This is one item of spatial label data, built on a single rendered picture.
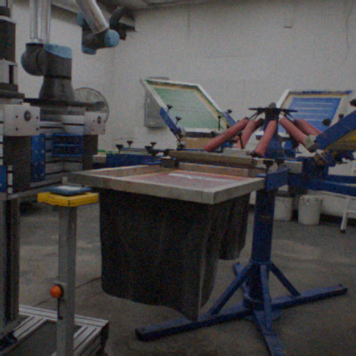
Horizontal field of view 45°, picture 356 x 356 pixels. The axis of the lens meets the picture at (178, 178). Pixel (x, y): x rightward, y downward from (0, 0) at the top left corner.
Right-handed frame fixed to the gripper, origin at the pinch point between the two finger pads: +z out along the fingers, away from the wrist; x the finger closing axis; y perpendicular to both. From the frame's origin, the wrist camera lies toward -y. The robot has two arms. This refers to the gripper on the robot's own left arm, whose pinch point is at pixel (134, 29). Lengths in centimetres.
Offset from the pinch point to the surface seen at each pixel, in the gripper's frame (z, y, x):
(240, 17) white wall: 369, -87, -184
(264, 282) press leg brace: 65, 131, 74
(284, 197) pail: 352, 139, -51
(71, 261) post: -84, 85, 77
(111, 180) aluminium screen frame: -67, 61, 71
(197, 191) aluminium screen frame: -61, 56, 103
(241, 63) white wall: 371, -25, -168
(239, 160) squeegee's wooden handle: -8, 52, 84
